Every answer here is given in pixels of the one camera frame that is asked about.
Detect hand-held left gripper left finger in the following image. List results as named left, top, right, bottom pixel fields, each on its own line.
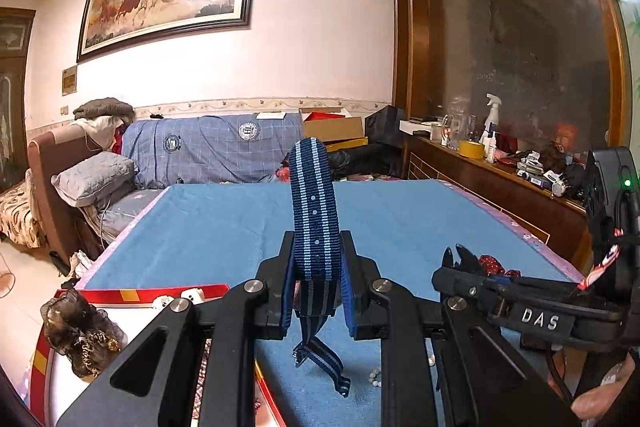
left=56, top=231, right=301, bottom=427

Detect grey quilted pillow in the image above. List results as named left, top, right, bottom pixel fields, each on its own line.
left=51, top=151, right=140, bottom=208

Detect grey patterned cushion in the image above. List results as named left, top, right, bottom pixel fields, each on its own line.
left=85, top=188, right=168, bottom=240

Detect white spray bottle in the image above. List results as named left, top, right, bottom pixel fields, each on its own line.
left=482, top=93, right=502, bottom=142

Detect blue checked sofa cover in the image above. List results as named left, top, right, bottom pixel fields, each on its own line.
left=121, top=112, right=306, bottom=188

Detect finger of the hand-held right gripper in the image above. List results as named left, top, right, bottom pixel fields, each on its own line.
left=442, top=244, right=488, bottom=280
left=431, top=266, right=508, bottom=323

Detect pile of clothes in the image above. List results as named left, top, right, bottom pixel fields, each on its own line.
left=72, top=97, right=136, bottom=140

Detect dark wooden cabinet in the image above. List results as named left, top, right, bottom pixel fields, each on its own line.
left=0, top=7, right=37, bottom=195

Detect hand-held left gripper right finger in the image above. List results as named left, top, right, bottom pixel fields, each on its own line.
left=339, top=231, right=581, bottom=427

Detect white bead bracelet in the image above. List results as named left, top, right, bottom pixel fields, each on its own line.
left=151, top=288, right=206, bottom=313

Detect blue striped watch strap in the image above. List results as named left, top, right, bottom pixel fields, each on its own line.
left=290, top=138, right=351, bottom=397

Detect red polka dot scrunchie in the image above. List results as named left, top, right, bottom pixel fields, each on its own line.
left=477, top=254, right=507, bottom=279

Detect person's right hand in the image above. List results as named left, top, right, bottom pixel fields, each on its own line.
left=571, top=347, right=640, bottom=425

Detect black plastic bag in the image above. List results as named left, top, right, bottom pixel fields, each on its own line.
left=325, top=143, right=405, bottom=180

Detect brown floral cloth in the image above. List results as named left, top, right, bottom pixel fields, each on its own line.
left=0, top=179, right=48, bottom=250

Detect red gift box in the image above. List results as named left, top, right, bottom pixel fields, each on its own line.
left=30, top=284, right=283, bottom=427

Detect pile of small clutter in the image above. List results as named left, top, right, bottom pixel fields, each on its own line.
left=500, top=139, right=586, bottom=200

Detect brown organza scrunchie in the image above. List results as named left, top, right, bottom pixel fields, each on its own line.
left=40, top=288, right=128, bottom=380

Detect wooden sideboard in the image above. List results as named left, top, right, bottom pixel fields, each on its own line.
left=402, top=134, right=593, bottom=268

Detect wooden framed mirror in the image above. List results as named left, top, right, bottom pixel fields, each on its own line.
left=390, top=0, right=631, bottom=208

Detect glass pitcher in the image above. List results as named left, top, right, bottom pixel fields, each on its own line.
left=440, top=112, right=468, bottom=150

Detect cardboard box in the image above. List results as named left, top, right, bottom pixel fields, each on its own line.
left=298, top=107, right=368, bottom=152

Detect brown sofa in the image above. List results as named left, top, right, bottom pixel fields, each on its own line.
left=27, top=124, right=126, bottom=263

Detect white flat box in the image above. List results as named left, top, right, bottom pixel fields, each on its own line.
left=399, top=119, right=441, bottom=135

